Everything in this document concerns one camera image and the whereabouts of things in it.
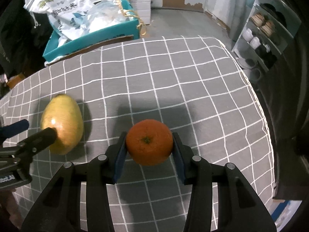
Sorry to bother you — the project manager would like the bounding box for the small tangerine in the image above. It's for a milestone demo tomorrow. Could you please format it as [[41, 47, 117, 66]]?
[[126, 119, 173, 166]]

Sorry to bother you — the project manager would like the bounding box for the person's hand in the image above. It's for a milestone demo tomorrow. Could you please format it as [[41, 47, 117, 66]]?
[[1, 190, 23, 231]]

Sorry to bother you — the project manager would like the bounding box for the grey checked tablecloth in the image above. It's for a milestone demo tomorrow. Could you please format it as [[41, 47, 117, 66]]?
[[1, 36, 277, 231]]

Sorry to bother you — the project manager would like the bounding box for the white printed rice bag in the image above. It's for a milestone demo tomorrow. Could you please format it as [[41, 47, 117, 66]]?
[[23, 0, 98, 48]]

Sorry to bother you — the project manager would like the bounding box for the teal plastic crate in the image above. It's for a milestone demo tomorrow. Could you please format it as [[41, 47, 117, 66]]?
[[43, 0, 144, 66]]

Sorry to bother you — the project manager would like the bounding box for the shoe rack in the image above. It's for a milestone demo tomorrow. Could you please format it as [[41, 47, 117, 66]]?
[[232, 0, 301, 72]]

